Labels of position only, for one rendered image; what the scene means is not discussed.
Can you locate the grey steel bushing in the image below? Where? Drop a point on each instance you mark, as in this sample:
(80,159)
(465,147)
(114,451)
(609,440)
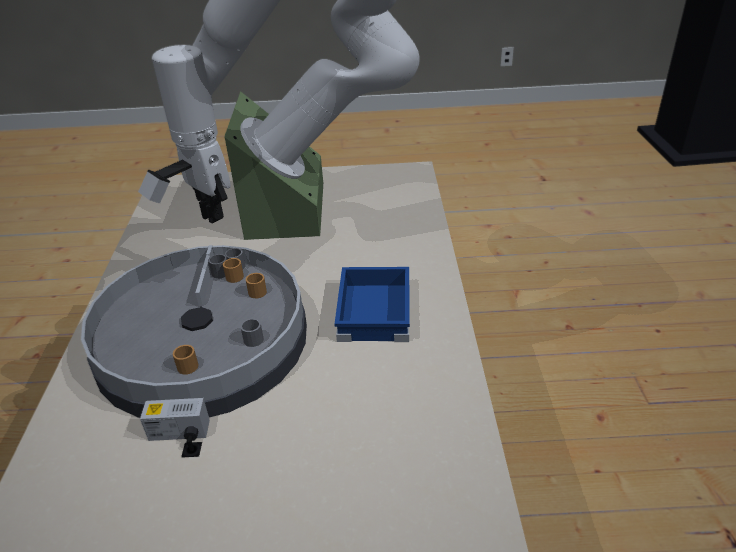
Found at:
(216,265)
(235,253)
(252,332)

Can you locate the blue open-top crate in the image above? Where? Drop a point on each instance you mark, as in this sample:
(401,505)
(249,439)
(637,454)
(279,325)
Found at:
(373,304)

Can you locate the bronze bushing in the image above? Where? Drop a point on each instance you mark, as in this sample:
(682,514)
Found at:
(233,270)
(185,359)
(256,285)

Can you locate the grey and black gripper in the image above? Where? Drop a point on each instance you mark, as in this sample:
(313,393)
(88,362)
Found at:
(208,176)

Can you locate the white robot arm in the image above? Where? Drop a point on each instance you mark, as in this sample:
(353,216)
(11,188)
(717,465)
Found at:
(188,75)

